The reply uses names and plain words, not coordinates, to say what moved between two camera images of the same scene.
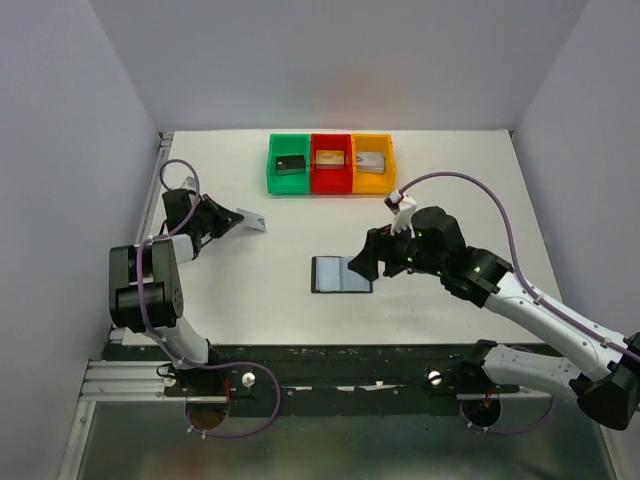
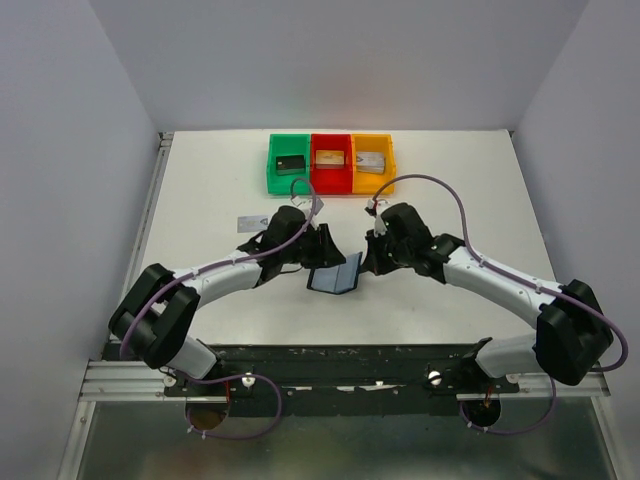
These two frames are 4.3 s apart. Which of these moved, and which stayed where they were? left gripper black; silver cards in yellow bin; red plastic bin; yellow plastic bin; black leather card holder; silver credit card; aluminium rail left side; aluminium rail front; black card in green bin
Moved: silver credit card; left gripper black; black leather card holder
Stayed: aluminium rail front; red plastic bin; aluminium rail left side; yellow plastic bin; black card in green bin; silver cards in yellow bin
